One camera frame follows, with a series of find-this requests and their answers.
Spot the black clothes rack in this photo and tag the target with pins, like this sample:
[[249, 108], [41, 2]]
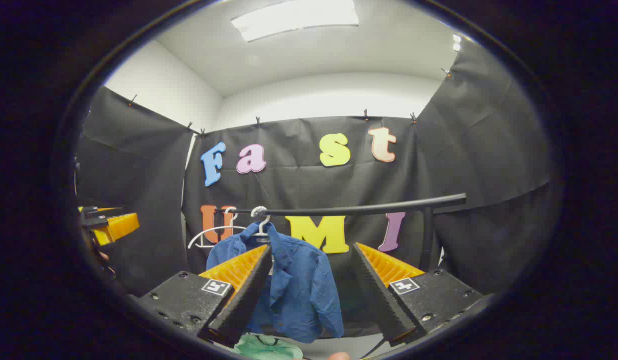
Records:
[[364, 209]]

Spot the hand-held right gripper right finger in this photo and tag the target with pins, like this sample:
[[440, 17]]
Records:
[[376, 295]]

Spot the small ceiling light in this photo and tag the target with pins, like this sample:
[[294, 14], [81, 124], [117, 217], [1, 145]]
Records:
[[457, 42]]

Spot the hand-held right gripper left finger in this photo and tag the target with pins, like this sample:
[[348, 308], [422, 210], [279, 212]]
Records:
[[248, 295]]

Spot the white plastic hanger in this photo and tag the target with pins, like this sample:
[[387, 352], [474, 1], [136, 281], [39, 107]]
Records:
[[214, 231]]

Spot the long ceiling light panel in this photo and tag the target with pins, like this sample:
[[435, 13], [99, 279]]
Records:
[[293, 20]]

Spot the green laundry hamper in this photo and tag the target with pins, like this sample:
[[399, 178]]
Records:
[[261, 347]]

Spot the white hanger with taped hook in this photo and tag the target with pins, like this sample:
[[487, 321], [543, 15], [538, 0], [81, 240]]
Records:
[[261, 226]]

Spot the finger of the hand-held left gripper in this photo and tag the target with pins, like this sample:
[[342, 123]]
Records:
[[118, 226]]

